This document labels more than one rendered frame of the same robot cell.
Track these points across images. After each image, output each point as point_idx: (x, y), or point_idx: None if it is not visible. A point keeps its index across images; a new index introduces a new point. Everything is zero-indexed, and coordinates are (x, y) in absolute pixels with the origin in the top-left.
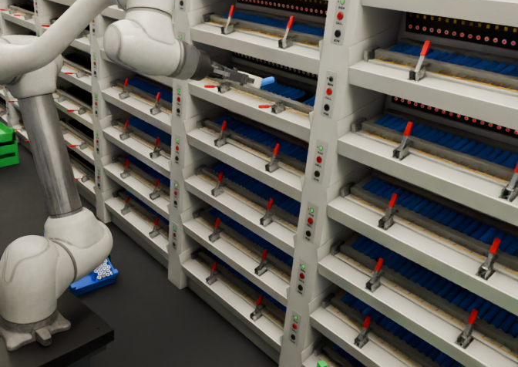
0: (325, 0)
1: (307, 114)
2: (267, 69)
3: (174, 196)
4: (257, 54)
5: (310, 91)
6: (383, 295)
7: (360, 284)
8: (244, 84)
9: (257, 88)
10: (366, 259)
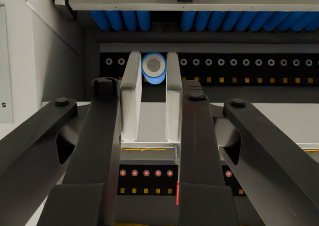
0: (170, 194)
1: None
2: (312, 47)
3: None
4: (271, 114)
5: (175, 31)
6: None
7: None
8: (56, 100)
9: (131, 54)
10: None
